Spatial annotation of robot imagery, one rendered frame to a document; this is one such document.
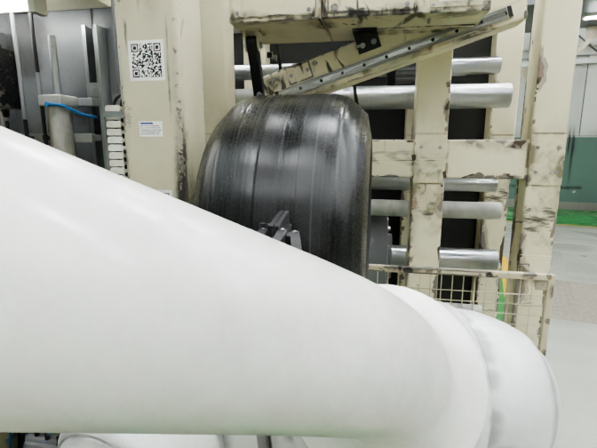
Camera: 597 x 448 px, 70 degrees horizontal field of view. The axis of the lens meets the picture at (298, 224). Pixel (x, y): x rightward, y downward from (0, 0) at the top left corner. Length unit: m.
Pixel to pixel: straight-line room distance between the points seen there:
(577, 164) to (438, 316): 9.68
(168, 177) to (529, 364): 0.76
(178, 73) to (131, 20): 0.13
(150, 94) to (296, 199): 0.41
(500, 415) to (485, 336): 0.04
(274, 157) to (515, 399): 0.52
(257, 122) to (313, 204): 0.19
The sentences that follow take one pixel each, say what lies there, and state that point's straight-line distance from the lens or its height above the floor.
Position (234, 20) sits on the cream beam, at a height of 1.65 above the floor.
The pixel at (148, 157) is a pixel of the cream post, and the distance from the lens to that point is 0.93.
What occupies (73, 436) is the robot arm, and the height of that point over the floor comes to 1.20.
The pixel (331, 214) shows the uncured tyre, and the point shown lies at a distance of 0.64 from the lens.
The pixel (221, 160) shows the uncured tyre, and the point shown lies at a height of 1.33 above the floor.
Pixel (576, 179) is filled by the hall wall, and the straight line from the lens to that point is 9.92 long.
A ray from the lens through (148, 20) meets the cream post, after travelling 0.94.
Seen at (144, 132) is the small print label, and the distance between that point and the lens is 0.93.
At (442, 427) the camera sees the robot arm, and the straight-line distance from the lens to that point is 0.22.
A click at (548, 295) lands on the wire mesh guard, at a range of 1.36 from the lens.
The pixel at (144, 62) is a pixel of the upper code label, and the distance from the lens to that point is 0.94.
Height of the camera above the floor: 1.36
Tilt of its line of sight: 11 degrees down
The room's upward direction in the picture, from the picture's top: straight up
